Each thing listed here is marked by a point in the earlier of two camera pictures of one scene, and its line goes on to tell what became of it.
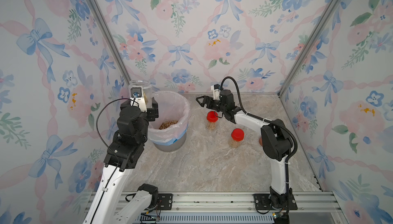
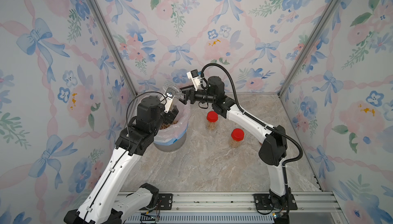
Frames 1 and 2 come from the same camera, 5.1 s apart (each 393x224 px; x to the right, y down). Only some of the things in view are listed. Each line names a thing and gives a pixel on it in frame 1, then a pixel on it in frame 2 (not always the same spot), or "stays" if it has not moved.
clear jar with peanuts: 237,135 stays
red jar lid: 237,134 stays
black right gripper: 206,100 → 189,93
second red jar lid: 212,116 stays
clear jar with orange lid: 147,90 → 178,93
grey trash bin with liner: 172,106 stays
